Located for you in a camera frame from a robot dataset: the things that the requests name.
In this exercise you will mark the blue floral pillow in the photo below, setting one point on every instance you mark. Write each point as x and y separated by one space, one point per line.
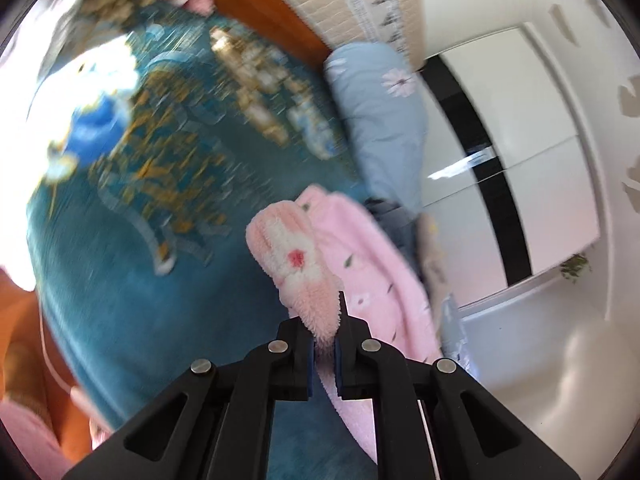
390 125

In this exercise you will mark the teal patterned blanket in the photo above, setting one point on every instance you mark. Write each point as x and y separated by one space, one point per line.
190 170

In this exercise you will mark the pink fluffy floral garment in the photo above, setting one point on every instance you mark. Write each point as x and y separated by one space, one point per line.
350 255

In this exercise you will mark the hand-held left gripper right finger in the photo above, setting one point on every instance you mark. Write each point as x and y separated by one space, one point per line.
345 367

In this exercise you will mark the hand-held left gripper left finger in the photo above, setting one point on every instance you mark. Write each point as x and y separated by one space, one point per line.
306 360

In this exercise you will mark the white wardrobe with black stripe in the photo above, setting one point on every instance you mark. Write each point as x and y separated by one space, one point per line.
515 160

